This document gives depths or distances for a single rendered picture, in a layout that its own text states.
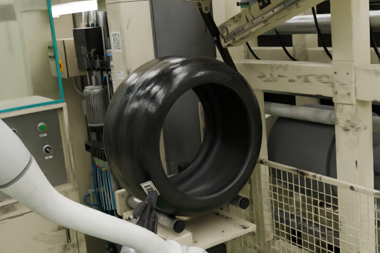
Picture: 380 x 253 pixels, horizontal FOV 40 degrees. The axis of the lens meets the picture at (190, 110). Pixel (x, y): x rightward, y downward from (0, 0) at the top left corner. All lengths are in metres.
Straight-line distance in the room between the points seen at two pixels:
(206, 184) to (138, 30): 0.65
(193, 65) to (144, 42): 0.36
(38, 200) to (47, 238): 1.17
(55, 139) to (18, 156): 1.19
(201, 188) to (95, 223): 0.86
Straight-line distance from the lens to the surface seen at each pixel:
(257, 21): 1.93
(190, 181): 2.05
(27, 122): 2.26
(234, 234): 1.91
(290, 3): 1.80
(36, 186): 1.16
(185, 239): 1.79
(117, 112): 1.72
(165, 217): 1.80
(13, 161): 1.11
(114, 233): 1.23
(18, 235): 2.30
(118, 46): 2.02
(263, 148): 2.34
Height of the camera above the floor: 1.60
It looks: 11 degrees down
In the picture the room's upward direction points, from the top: 5 degrees counter-clockwise
